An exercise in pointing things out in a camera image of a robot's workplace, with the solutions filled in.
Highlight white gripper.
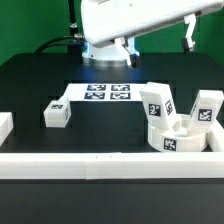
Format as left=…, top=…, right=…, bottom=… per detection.
left=81, top=0, right=224, bottom=68

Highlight white sheet with tags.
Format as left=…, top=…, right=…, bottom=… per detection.
left=64, top=83, right=143, bottom=102

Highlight black cable at base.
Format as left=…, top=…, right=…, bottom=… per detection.
left=34, top=33, right=88, bottom=54

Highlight white front fence bar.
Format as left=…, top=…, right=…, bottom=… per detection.
left=0, top=152, right=224, bottom=180

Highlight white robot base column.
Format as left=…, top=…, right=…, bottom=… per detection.
left=82, top=35, right=130, bottom=68

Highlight white right fence bar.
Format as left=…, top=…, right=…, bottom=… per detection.
left=207, top=120, right=224, bottom=153

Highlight white round stool seat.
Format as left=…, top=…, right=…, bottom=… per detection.
left=148, top=114, right=207, bottom=152

